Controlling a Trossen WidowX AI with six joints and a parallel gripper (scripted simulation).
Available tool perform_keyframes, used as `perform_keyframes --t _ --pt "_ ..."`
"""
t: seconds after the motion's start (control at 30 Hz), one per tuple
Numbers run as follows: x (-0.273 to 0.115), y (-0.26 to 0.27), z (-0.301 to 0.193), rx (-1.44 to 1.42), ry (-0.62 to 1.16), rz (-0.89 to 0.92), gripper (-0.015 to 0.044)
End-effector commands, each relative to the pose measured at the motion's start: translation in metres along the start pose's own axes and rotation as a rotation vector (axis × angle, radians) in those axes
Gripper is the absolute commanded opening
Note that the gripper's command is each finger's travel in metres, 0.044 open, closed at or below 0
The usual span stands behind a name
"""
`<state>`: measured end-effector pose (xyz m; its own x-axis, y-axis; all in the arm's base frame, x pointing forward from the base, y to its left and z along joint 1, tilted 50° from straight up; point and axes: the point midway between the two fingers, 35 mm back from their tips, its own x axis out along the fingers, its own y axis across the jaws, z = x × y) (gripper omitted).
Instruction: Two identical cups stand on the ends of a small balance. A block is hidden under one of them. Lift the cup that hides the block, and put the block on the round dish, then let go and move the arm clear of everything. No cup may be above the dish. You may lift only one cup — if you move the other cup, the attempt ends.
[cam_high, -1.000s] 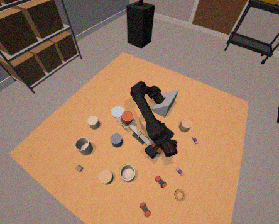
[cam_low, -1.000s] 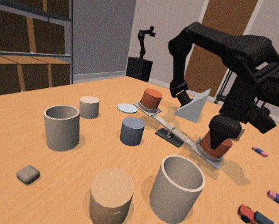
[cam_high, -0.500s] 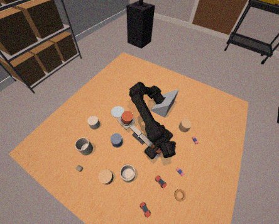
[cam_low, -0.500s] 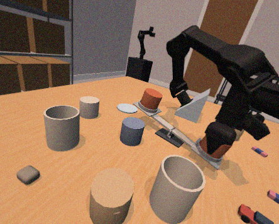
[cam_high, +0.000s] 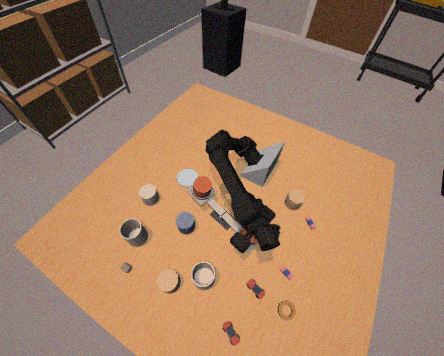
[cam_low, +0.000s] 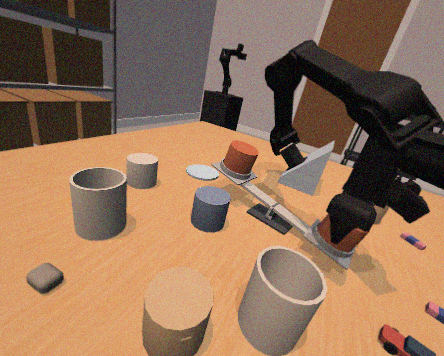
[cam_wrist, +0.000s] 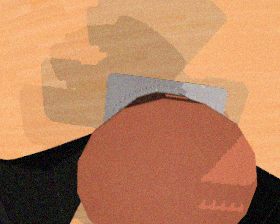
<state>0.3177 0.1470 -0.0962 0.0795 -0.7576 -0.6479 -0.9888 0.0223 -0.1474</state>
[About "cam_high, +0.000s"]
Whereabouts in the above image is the red toy car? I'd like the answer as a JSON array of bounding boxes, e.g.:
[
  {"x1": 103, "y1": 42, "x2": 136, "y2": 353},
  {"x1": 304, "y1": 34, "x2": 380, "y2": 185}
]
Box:
[
  {"x1": 247, "y1": 279, "x2": 265, "y2": 299},
  {"x1": 222, "y1": 321, "x2": 240, "y2": 346}
]

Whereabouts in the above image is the pink eraser with blue sleeve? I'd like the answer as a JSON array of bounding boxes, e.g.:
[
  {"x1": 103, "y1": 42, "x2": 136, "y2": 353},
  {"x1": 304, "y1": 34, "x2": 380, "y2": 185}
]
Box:
[
  {"x1": 306, "y1": 217, "x2": 316, "y2": 229},
  {"x1": 280, "y1": 266, "x2": 294, "y2": 280}
]

